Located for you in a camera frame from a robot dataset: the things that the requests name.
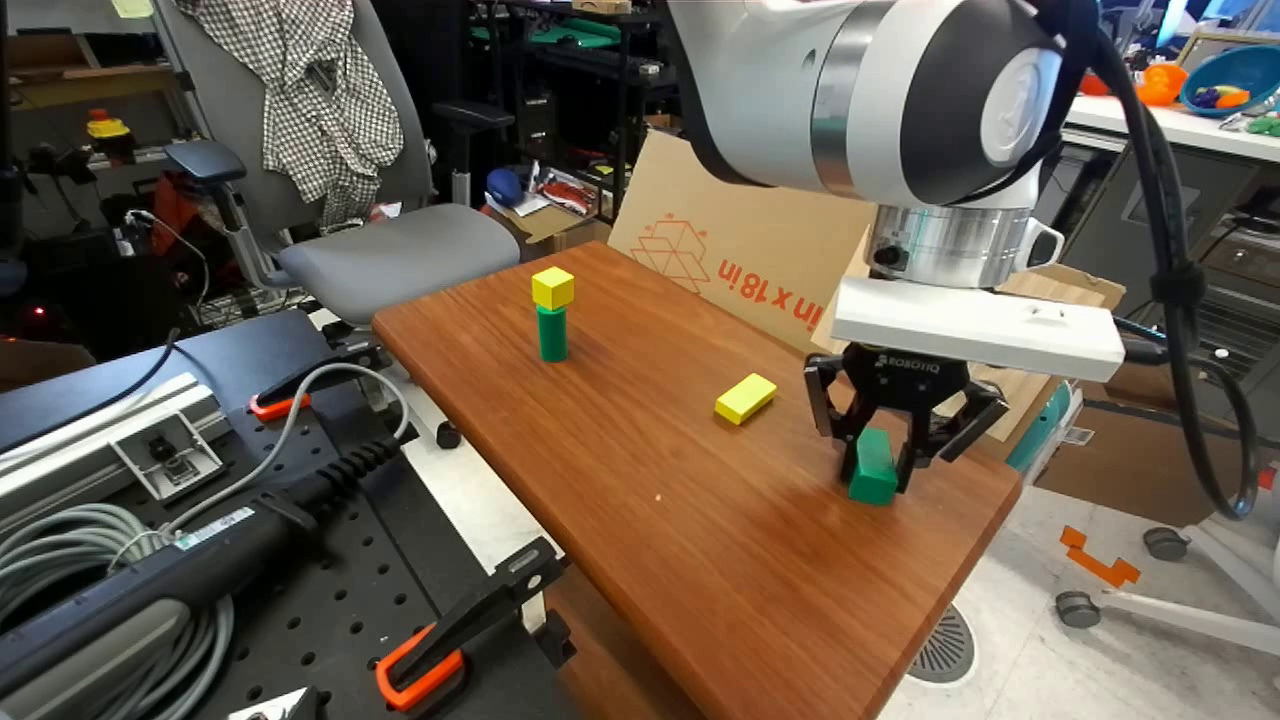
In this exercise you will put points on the orange black clamp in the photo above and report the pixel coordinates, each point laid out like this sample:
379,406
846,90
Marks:
434,658
293,394

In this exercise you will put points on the wooden table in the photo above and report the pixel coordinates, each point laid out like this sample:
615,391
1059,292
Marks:
734,553

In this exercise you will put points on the grey office chair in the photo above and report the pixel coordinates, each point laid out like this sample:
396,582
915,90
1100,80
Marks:
354,265

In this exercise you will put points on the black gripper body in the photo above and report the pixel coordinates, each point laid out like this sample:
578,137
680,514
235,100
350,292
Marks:
894,382

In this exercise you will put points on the patterned cloth on chair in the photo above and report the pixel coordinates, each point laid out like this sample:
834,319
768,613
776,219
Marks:
328,123

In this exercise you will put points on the small yellow cube block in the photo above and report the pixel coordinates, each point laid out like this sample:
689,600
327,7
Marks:
553,290

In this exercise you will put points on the cardboard box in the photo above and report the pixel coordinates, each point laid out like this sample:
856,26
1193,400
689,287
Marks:
765,255

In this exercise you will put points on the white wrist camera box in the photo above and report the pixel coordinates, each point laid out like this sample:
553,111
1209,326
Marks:
985,331

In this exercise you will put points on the green rectangular arch block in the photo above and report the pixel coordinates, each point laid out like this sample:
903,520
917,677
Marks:
875,474

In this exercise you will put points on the yellow rectangular block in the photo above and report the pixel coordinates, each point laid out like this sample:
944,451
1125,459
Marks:
746,398

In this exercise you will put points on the green cylinder block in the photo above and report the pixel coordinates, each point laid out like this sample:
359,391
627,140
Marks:
553,340

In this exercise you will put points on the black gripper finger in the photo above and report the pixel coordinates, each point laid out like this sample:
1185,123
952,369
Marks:
836,422
944,438

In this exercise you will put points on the aluminium rail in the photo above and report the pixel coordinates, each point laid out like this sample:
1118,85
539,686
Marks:
163,443

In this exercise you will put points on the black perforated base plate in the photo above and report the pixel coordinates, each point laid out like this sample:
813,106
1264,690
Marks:
285,576

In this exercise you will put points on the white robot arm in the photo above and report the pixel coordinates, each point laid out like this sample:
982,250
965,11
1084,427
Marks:
938,114

